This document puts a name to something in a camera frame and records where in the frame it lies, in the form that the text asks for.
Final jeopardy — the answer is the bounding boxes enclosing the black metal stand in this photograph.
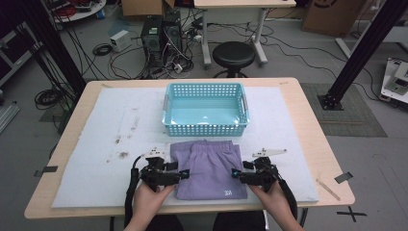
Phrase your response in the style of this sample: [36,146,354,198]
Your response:
[18,0,88,94]
[318,0,408,112]

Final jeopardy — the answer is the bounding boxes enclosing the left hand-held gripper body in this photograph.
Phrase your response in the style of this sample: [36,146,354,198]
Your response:
[140,146,181,193]

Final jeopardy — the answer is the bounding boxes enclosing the black round stool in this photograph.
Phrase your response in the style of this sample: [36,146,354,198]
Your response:
[212,40,257,79]

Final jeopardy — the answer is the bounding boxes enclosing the thin wooden stick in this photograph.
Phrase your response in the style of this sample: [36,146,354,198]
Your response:
[316,178,342,202]

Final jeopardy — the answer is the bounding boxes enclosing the light wooden table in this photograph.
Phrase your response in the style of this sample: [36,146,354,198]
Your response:
[24,77,356,220]

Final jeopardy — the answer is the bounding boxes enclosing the dark grey floor mat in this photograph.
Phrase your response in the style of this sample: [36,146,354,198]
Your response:
[299,82,389,139]

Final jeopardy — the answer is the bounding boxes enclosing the white machine part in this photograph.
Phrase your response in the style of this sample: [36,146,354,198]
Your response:
[380,57,408,105]

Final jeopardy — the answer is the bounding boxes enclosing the light blue plastic basket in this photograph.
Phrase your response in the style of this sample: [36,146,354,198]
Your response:
[162,82,251,138]

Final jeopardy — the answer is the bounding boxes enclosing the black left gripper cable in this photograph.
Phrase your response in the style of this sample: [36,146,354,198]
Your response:
[123,155,144,228]

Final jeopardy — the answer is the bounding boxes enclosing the large black cable coil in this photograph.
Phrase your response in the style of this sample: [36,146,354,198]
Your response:
[34,88,66,111]

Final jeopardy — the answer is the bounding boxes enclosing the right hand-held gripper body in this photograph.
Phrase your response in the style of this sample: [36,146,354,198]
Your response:
[240,147,288,193]

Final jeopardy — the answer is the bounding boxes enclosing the person's left hand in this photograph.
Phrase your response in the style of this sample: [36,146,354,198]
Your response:
[132,183,177,226]

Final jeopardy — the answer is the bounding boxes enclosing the white desk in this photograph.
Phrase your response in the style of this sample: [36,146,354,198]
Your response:
[193,0,297,68]

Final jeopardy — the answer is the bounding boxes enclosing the black computer tower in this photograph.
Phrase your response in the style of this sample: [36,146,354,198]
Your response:
[140,14,166,69]

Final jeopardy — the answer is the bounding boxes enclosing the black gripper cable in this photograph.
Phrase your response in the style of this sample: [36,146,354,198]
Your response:
[271,164,299,221]
[123,155,144,228]

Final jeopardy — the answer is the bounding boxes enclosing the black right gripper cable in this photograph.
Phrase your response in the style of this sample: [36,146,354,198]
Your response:
[271,164,299,221]

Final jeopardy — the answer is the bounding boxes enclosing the person's right hand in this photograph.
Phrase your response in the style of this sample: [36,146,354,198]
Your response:
[248,182,294,223]

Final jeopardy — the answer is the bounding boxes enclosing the grey shelf unit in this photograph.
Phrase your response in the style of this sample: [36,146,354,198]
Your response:
[0,30,43,88]

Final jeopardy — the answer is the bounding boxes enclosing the small black cable coil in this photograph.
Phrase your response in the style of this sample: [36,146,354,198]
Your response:
[92,42,114,57]

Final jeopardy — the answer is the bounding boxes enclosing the round white table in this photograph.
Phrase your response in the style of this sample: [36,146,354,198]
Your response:
[47,0,107,24]

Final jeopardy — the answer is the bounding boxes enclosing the purple pants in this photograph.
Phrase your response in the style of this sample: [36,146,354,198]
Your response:
[169,139,249,201]

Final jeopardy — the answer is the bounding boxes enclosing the white foam mat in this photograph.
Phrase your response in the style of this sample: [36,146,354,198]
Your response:
[51,86,321,209]

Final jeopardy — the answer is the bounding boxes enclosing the black tape strip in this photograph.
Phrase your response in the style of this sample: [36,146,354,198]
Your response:
[33,166,60,178]
[334,171,354,185]

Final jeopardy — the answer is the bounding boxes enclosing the person's dark clothed legs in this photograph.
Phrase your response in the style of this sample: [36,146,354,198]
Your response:
[149,210,269,231]

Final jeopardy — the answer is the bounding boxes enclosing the black tape cross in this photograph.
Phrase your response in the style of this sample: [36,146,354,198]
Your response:
[336,206,368,223]

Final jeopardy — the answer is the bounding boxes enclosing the small white box device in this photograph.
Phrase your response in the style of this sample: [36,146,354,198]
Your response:
[110,29,133,53]

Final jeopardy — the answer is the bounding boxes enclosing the large cardboard box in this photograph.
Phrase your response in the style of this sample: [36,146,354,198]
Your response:
[301,0,368,38]

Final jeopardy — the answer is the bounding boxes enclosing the small cardboard box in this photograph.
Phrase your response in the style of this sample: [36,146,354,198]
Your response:
[120,0,176,18]

